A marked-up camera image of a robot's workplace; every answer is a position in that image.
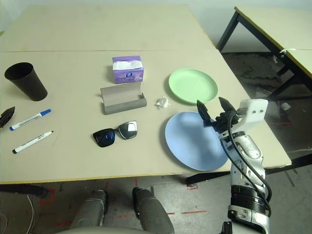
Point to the light grey robot torso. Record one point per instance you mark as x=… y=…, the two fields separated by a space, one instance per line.
x=109 y=231

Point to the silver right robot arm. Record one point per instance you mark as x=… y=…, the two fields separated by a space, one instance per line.
x=248 y=151

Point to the purple tissue pack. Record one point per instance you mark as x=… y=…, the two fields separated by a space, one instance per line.
x=128 y=75

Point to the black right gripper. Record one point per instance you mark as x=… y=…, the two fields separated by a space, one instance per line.
x=223 y=122

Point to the black sunglasses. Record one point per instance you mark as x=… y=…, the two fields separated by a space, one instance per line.
x=104 y=139

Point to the blue plate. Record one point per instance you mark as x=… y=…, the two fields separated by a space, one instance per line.
x=187 y=143

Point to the grey robot right leg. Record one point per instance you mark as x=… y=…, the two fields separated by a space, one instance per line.
x=151 y=212

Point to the grey robot leg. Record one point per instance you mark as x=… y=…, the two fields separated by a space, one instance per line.
x=92 y=209
x=151 y=212

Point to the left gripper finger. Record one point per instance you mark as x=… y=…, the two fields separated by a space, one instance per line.
x=6 y=118

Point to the small white floor object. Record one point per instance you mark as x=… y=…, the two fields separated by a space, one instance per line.
x=285 y=106

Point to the grey robot left leg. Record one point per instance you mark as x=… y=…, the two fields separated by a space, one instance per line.
x=92 y=209

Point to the white paper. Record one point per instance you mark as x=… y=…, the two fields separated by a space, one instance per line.
x=162 y=102

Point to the white marker black tip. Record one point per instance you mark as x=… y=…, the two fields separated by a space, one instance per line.
x=31 y=142

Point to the white tie on table frame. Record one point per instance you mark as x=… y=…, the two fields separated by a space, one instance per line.
x=284 y=51

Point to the green plate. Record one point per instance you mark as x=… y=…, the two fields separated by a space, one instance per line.
x=192 y=85

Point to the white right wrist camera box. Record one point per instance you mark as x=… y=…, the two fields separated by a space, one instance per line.
x=253 y=114

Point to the black table foot bar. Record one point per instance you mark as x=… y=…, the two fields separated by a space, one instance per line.
x=207 y=176
x=22 y=189

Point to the black plastic cup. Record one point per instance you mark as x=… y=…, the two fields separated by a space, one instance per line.
x=26 y=83

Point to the beige table black frame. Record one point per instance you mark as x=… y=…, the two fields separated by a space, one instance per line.
x=268 y=26

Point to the grey glasses case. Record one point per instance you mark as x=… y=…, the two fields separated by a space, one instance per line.
x=119 y=97

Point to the white marker blue cap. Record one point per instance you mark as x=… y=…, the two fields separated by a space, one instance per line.
x=29 y=120

